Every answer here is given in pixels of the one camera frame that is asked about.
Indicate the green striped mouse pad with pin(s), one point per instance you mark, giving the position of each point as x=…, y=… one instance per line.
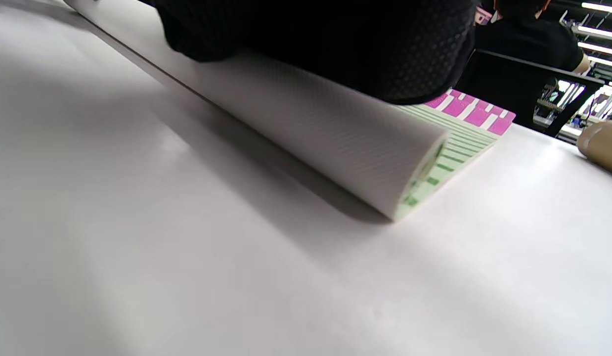
x=335, y=138

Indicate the person's right hand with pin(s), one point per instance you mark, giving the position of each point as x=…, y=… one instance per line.
x=335, y=34

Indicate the dark chair with grey rim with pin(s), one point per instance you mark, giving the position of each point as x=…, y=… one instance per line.
x=503, y=89

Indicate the brown cardboard mailing tube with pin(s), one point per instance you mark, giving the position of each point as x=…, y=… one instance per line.
x=602, y=146

